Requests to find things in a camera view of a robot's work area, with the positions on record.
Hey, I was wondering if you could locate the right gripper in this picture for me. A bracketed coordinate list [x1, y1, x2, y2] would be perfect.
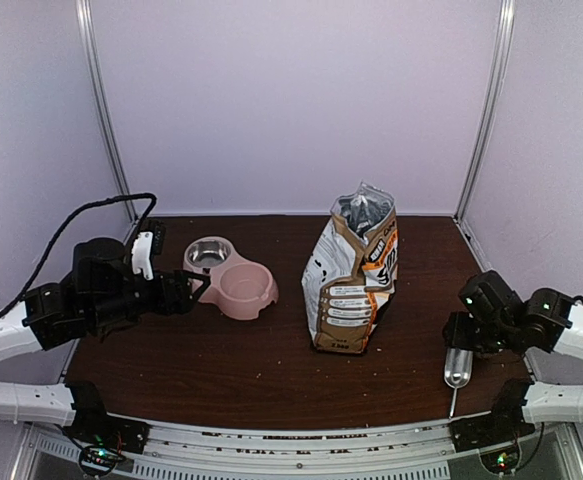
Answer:
[443, 311, 517, 353]

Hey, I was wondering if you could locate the metal scoop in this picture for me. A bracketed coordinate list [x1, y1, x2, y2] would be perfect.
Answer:
[443, 348, 473, 419]

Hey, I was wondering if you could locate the pet food bag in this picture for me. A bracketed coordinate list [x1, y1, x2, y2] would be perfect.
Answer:
[301, 182, 399, 355]

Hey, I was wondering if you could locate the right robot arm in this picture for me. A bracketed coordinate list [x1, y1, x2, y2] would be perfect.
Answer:
[443, 270, 583, 442]

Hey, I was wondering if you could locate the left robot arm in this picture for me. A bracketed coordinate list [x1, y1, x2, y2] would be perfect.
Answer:
[0, 235, 210, 444]

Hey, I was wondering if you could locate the pink double pet feeder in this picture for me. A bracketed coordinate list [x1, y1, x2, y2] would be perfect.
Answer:
[183, 236, 279, 321]

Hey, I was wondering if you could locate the steel bowl insert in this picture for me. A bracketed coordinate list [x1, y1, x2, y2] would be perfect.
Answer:
[185, 240, 231, 268]

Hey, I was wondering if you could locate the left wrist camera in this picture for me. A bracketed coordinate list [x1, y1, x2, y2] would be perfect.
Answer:
[149, 220, 166, 255]

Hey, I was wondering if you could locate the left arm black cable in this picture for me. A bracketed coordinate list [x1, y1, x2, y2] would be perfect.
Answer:
[0, 192, 158, 331]

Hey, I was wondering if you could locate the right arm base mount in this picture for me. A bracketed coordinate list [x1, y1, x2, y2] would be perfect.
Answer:
[449, 380, 536, 477]

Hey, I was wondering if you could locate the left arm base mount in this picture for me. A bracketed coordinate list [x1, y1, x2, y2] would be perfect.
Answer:
[59, 382, 150, 479]

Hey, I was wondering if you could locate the left aluminium frame post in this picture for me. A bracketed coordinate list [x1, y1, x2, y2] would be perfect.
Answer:
[75, 0, 130, 195]

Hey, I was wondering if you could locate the aluminium frame post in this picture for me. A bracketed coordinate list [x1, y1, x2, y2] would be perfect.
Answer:
[454, 0, 516, 224]
[75, 0, 130, 195]

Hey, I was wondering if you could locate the right aluminium frame post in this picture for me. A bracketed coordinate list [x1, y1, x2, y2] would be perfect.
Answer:
[454, 0, 516, 224]

